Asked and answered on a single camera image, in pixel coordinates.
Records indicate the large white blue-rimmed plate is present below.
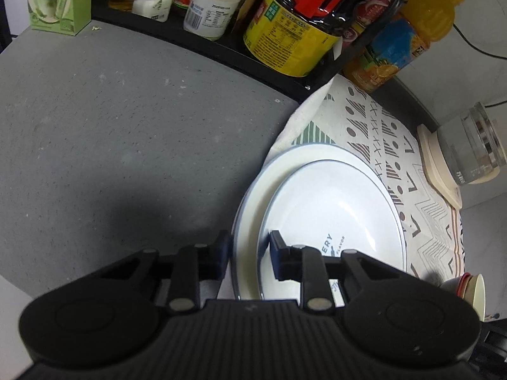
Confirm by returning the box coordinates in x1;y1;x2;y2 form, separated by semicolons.
232;144;397;301

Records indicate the green drink mix box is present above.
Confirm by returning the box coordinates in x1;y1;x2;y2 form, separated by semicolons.
26;0;94;37

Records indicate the red label packet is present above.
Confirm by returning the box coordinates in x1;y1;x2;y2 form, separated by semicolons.
343;0;405;44

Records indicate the orange juice bottle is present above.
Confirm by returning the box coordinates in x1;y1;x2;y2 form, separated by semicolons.
342;0;465;94

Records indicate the dark oil bottle yellow label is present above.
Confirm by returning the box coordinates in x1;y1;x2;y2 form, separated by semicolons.
242;0;405;78

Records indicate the small white bowl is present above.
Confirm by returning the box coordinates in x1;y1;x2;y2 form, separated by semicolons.
440;276;464;296

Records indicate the black condiment rack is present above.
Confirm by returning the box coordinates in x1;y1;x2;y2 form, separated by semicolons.
90;0;408;102

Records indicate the glass kettle with cream handle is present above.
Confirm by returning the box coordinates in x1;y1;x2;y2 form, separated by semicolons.
436;101;507;186

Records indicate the small white printed deep plate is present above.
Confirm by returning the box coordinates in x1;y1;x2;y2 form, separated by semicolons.
257;159;408;301

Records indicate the patterned fringed table mat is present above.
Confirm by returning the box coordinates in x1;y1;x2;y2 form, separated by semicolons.
265;75;466;298

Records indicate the pale green bowl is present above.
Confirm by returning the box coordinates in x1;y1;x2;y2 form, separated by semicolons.
467;274;486;322

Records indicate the red bowl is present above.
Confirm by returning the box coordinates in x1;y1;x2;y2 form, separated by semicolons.
457;272;475;298

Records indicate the white plastic jar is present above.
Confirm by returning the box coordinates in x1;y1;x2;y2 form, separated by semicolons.
183;0;241;41

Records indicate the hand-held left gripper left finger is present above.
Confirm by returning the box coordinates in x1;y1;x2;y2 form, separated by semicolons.
96;230;233;312

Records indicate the cream kettle base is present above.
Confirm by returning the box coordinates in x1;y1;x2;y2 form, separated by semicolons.
416;124;464;211

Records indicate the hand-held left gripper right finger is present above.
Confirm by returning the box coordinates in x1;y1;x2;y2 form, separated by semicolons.
269;230;394;312

